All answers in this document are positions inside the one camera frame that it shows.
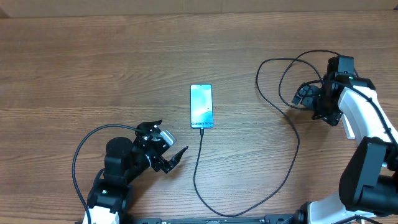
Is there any white power strip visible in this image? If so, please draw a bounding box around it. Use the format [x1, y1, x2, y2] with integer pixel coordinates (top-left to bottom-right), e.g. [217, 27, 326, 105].
[341, 114, 355, 139]

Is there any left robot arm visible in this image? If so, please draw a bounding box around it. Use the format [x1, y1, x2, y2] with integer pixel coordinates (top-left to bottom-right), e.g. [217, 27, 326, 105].
[79, 120, 188, 223]

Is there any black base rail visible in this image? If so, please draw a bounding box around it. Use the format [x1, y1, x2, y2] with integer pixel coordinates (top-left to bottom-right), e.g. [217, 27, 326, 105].
[121, 214, 297, 224]

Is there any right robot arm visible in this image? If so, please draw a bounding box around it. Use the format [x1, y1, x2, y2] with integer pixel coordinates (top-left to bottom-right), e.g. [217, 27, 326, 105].
[291, 55, 397, 223]

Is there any Samsung Galaxy smartphone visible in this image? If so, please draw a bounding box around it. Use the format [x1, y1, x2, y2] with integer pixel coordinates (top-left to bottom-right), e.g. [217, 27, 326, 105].
[190, 84, 214, 129]

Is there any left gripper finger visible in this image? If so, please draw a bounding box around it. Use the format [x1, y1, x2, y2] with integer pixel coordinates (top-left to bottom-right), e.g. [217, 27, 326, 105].
[136, 119, 162, 134]
[167, 146, 188, 170]

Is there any black USB-C charging cable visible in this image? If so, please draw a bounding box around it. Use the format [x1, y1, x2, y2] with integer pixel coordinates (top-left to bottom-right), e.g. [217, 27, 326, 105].
[193, 50, 343, 218]

